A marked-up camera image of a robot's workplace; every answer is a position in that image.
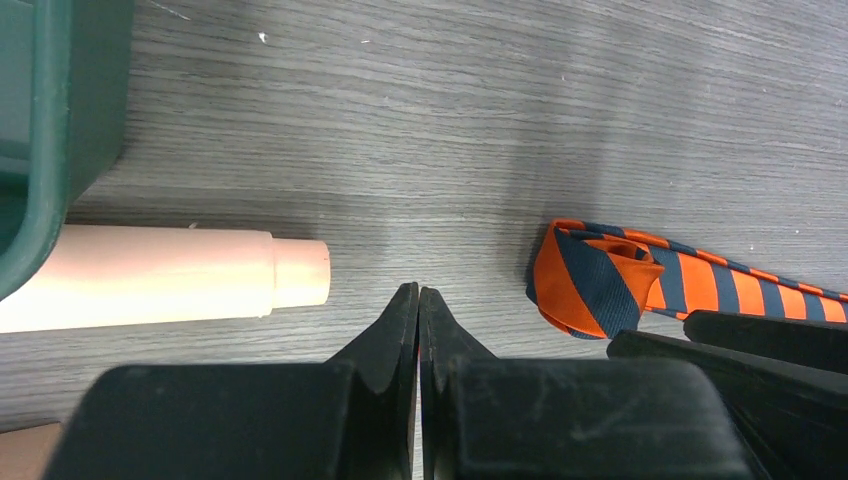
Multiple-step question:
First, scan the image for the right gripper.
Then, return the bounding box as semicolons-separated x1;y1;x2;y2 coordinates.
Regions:
607;310;847;479

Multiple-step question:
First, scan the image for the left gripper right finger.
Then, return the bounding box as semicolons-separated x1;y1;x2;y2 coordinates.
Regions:
419;287;754;479

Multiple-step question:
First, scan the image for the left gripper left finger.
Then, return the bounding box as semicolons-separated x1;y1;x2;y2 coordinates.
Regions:
45;283;419;479

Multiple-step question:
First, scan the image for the orange navy striped tie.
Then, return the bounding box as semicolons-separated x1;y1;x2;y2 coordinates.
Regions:
527;219;847;339

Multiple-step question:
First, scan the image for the wooden cylinder peg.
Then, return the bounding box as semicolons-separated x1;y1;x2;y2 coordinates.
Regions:
1;225;331;333

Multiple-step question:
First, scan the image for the small wooden cube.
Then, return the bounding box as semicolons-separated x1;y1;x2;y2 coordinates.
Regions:
0;423;62;480

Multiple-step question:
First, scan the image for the green compartment tray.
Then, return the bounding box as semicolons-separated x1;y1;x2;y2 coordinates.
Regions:
1;0;135;297

